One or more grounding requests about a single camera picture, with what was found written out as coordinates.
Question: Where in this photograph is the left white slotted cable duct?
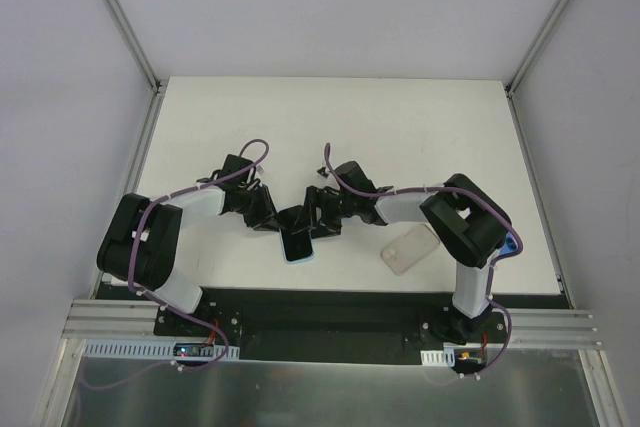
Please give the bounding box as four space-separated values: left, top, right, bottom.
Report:
84 340 240 363

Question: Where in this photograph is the light blue phone case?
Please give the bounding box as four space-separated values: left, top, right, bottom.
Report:
280 231 314 263

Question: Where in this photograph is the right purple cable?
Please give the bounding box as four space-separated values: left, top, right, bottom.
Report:
323 142 525 383

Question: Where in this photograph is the left aluminium frame post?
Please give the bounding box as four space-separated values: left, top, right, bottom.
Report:
102 0 163 93

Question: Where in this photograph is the clear translucent phone case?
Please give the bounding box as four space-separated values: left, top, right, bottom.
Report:
380 224 440 276

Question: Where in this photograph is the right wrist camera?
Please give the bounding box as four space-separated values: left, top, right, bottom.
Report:
317 167 331 179

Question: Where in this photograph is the dark blue phone case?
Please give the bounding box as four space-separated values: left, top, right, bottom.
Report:
499 232 518 256

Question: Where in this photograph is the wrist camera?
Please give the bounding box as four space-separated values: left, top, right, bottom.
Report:
248 166 264 181
317 167 331 179

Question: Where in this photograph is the white slotted cable duct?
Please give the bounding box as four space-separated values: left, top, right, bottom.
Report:
420 348 456 368
84 340 240 363

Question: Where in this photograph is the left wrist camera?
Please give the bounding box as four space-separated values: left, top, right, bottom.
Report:
248 166 264 181

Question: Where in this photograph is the aluminium frame post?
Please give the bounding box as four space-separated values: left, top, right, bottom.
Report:
102 0 163 93
505 0 573 99

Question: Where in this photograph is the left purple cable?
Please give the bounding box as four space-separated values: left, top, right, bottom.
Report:
127 139 272 373

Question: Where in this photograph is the purple cable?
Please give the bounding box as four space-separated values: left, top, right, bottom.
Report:
127 139 272 373
323 142 525 383

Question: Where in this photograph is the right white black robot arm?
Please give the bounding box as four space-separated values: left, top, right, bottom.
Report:
288 161 522 342

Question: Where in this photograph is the horizontal aluminium extrusion rail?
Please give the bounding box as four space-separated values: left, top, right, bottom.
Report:
62 299 604 351

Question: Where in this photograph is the right white slotted cable duct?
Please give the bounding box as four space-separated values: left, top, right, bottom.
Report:
420 348 456 368

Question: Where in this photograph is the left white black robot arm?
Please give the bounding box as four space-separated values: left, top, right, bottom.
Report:
97 154 279 336

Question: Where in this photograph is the right aluminium frame post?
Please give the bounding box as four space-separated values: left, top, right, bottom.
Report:
505 0 573 99

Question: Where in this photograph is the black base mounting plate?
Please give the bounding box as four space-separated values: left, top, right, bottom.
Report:
149 286 510 363

